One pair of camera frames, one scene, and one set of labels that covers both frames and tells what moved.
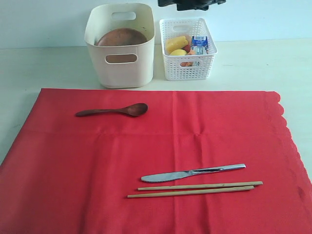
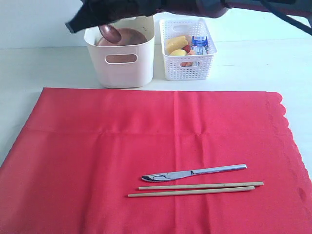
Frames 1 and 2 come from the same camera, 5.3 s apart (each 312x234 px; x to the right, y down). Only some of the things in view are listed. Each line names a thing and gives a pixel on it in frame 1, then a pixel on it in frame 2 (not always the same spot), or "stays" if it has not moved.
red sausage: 186,48 stays
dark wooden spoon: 133,109 to 110,33
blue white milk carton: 200,44 stays
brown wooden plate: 121,36 stays
